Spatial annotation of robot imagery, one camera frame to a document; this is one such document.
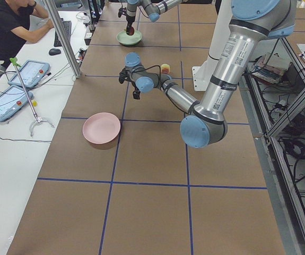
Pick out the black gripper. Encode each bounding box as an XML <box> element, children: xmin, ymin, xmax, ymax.
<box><xmin>125</xmin><ymin>13</ymin><xmax>134</xmax><ymax>34</ymax></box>
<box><xmin>131</xmin><ymin>81</ymin><xmax>141</xmax><ymax>100</ymax></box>

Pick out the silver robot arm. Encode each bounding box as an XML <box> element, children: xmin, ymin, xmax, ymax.
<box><xmin>118</xmin><ymin>0</ymin><xmax>186</xmax><ymax>36</ymax></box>
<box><xmin>119</xmin><ymin>1</ymin><xmax>296</xmax><ymax>148</ymax></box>

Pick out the green plate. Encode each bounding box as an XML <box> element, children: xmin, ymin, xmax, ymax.
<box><xmin>116</xmin><ymin>30</ymin><xmax>143</xmax><ymax>46</ymax></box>

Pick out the yellow pink peach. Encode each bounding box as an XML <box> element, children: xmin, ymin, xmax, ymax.
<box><xmin>161</xmin><ymin>63</ymin><xmax>170</xmax><ymax>74</ymax></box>

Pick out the pink plate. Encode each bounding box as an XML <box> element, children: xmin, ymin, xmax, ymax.
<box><xmin>82</xmin><ymin>112</ymin><xmax>121</xmax><ymax>145</ymax></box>

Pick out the black keyboard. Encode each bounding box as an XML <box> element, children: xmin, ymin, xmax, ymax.
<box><xmin>53</xmin><ymin>20</ymin><xmax>72</xmax><ymax>47</ymax></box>

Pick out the black computer mouse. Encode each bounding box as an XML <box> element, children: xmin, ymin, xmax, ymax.
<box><xmin>48</xmin><ymin>48</ymin><xmax>61</xmax><ymax>56</ymax></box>

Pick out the reach grabber stick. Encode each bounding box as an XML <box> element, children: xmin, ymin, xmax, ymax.
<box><xmin>10</xmin><ymin>57</ymin><xmax>55</xmax><ymax>137</ymax></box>

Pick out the upper blue teach pendant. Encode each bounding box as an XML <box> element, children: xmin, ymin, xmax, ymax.
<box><xmin>19</xmin><ymin>60</ymin><xmax>50</xmax><ymax>89</ymax></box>

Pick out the blue teach pendant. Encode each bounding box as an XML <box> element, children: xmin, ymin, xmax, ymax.
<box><xmin>19</xmin><ymin>60</ymin><xmax>50</xmax><ymax>89</ymax></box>
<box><xmin>0</xmin><ymin>85</ymin><xmax>28</xmax><ymax>122</ymax></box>

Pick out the seated person black shirt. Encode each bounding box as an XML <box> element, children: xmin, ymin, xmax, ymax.
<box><xmin>0</xmin><ymin>0</ymin><xmax>54</xmax><ymax>68</ymax></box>

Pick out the lower blue teach pendant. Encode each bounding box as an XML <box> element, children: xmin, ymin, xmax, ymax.
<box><xmin>0</xmin><ymin>85</ymin><xmax>28</xmax><ymax>122</ymax></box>

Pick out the white side table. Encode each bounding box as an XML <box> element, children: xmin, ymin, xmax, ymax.
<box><xmin>0</xmin><ymin>7</ymin><xmax>100</xmax><ymax>255</ymax></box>

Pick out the stack of magazines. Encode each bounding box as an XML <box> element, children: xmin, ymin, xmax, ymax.
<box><xmin>250</xmin><ymin>53</ymin><xmax>291</xmax><ymax>84</ymax></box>

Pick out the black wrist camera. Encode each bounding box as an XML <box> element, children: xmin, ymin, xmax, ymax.
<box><xmin>118</xmin><ymin>7</ymin><xmax>127</xmax><ymax>18</ymax></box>
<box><xmin>118</xmin><ymin>68</ymin><xmax>128</xmax><ymax>84</ymax></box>

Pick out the aluminium frame post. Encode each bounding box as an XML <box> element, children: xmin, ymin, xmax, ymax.
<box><xmin>43</xmin><ymin>0</ymin><xmax>81</xmax><ymax>79</ymax></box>

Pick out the aluminium table frame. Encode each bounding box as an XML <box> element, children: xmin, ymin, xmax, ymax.
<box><xmin>240</xmin><ymin>39</ymin><xmax>305</xmax><ymax>254</ymax></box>

